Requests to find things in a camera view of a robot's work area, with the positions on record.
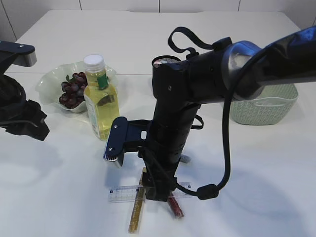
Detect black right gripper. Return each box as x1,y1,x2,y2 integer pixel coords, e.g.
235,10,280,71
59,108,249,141
138,146,183,202

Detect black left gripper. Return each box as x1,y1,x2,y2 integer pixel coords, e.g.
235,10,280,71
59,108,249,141
0,100,50,141

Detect red glitter pen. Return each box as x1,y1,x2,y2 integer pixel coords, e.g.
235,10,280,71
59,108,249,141
167,192,184,219

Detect clear plastic ruler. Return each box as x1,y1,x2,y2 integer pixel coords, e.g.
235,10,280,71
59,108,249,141
108,182,192,203

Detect silver glitter pen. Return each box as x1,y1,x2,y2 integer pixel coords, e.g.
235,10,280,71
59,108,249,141
180,154,192,163

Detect gold glitter pen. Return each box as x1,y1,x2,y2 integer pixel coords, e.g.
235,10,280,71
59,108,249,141
128,167,147,234

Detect purple grape bunch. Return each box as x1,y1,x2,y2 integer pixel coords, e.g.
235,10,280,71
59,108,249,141
59,72,87,109

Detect yellow tea bottle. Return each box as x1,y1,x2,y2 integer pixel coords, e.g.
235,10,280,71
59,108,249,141
83,54,119,141

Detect clear plastic sheet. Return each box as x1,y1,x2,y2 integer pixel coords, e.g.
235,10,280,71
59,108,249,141
253,97,289,107

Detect pink scissors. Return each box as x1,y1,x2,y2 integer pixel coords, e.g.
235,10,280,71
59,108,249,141
153,60,167,68

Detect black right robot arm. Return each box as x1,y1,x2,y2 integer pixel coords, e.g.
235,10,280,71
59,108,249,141
139,27,316,201

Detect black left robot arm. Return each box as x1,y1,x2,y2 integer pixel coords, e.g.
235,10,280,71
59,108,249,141
0,75,49,141

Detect black mesh pen holder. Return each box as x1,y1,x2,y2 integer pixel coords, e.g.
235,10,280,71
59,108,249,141
152,55,181,69

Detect green plastic basket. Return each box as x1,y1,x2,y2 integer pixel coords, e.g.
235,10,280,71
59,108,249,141
230,84,298,126

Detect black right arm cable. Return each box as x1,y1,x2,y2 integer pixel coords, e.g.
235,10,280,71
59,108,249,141
167,26,272,201

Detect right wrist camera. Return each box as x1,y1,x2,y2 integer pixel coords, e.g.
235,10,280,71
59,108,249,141
103,117,150,167

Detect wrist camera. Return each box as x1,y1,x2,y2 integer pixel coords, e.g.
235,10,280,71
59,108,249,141
103,117,150,167
0,41,37,67

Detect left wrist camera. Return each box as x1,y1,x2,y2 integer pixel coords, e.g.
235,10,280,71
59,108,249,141
0,41,37,67

